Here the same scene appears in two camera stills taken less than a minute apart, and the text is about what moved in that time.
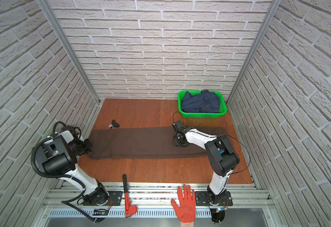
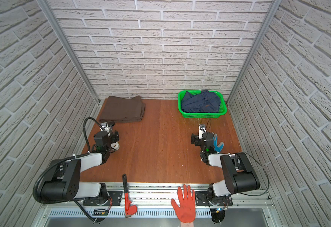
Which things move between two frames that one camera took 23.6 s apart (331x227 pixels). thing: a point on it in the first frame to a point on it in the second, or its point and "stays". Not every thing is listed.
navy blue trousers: x=206 y=102 stays
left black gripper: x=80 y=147 to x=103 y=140
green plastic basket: x=223 y=109 stays
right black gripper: x=176 y=143 to x=195 y=137
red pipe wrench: x=129 y=210 stays
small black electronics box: x=100 y=212 stays
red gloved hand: x=186 y=212 stays
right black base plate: x=201 y=199 stays
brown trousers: x=153 y=142 to x=121 y=109
